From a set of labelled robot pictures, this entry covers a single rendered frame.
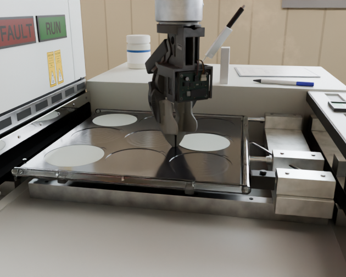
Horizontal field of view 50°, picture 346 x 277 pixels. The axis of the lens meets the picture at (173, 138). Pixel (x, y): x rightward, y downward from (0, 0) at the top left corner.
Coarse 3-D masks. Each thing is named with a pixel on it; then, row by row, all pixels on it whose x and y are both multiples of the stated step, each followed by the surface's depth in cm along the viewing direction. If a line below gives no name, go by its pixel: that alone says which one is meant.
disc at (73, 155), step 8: (56, 152) 65; (64, 152) 65; (72, 152) 65; (80, 152) 65; (88, 152) 65; (96, 152) 65; (48, 160) 62; (56, 160) 62; (64, 160) 62; (72, 160) 62; (80, 160) 62; (88, 160) 62; (96, 160) 62
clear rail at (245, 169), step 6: (246, 120) 82; (246, 126) 78; (246, 132) 74; (246, 138) 71; (246, 144) 68; (246, 150) 65; (246, 156) 63; (246, 162) 60; (246, 168) 58; (246, 174) 56; (246, 180) 54; (246, 192) 52
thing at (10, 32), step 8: (0, 24) 59; (8, 24) 61; (16, 24) 63; (24, 24) 65; (32, 24) 68; (0, 32) 59; (8, 32) 61; (16, 32) 63; (24, 32) 65; (32, 32) 68; (0, 40) 59; (8, 40) 61; (16, 40) 63; (24, 40) 66; (32, 40) 68
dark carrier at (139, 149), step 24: (144, 120) 84; (216, 120) 84; (240, 120) 83; (72, 144) 69; (96, 144) 69; (120, 144) 69; (144, 144) 69; (168, 144) 69; (240, 144) 69; (48, 168) 59; (72, 168) 59; (96, 168) 59; (120, 168) 59; (144, 168) 59; (168, 168) 59; (192, 168) 59; (216, 168) 59; (240, 168) 59
